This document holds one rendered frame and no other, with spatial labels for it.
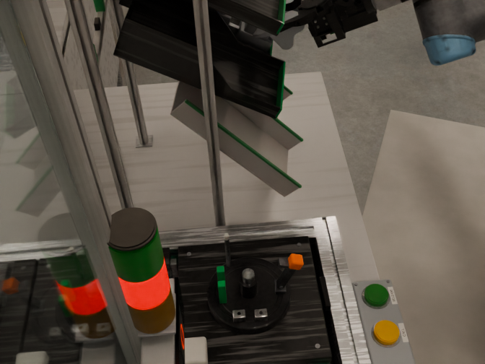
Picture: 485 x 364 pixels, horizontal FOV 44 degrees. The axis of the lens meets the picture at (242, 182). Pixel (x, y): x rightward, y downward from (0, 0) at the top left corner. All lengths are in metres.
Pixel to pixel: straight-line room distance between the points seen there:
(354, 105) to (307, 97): 1.35
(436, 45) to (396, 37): 2.36
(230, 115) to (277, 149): 0.13
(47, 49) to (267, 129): 0.81
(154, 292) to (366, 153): 2.12
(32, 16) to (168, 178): 0.99
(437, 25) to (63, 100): 0.71
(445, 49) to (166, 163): 0.68
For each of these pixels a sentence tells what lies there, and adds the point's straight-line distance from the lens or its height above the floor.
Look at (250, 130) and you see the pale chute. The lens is 1.15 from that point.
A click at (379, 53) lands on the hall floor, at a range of 3.25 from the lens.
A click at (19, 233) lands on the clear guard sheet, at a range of 0.36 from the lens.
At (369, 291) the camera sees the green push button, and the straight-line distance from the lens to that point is 1.04.
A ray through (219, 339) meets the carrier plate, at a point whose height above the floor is 0.97.
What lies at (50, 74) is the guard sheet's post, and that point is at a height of 1.60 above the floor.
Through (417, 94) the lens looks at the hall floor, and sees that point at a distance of 3.02.
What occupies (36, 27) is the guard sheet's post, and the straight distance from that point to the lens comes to 0.41.
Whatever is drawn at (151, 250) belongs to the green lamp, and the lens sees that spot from 0.56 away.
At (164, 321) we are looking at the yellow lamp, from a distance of 0.66.
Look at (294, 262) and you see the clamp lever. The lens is 0.94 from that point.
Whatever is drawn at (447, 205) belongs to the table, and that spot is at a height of 0.86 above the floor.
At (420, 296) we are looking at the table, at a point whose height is 0.86.
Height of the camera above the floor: 1.84
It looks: 47 degrees down
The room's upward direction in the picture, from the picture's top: 3 degrees counter-clockwise
